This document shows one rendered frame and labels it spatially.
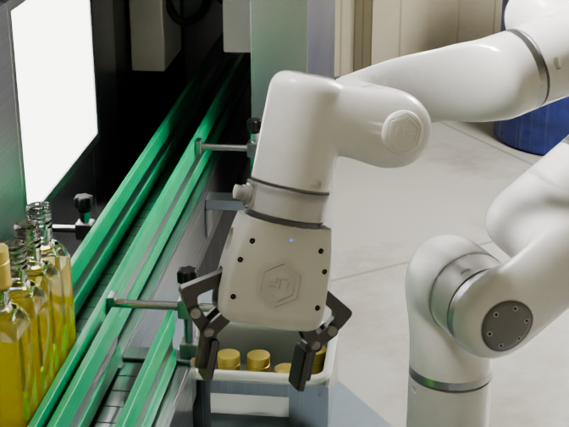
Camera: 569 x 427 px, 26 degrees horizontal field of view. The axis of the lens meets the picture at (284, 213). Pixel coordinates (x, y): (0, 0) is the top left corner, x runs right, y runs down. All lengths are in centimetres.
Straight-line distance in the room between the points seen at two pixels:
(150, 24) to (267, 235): 145
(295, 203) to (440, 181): 369
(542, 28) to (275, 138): 30
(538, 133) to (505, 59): 390
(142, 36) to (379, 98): 145
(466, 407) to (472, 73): 39
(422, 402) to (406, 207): 315
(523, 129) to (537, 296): 387
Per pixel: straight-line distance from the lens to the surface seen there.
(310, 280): 114
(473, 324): 128
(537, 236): 129
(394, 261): 409
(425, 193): 467
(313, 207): 112
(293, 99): 111
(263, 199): 112
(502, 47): 122
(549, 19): 127
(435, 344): 138
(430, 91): 126
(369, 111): 112
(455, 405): 140
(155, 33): 253
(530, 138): 513
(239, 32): 248
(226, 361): 181
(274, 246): 113
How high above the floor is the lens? 169
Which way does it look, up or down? 22 degrees down
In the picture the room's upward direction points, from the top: straight up
